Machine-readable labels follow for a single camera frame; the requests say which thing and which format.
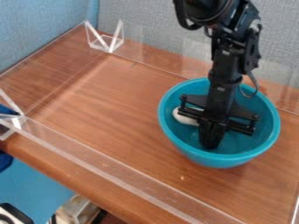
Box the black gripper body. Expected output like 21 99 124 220
179 78 259 136

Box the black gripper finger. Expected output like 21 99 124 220
199 119 214 148
211 121 230 148

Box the white brown toy mushroom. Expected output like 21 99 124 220
172 108 199 127

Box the blue plastic bowl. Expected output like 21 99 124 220
158 78 280 168

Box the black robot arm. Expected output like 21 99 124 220
172 0 262 149

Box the clear acrylic front barrier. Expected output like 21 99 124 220
15 116 244 224

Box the blue cloth object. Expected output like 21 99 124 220
0 103 17 172

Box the black white device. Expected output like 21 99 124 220
0 203 33 224

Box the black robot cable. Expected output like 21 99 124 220
238 71 262 100

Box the metal table leg frame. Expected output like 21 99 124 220
48 194 100 224

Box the clear acrylic left bracket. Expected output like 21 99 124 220
0 88 24 141

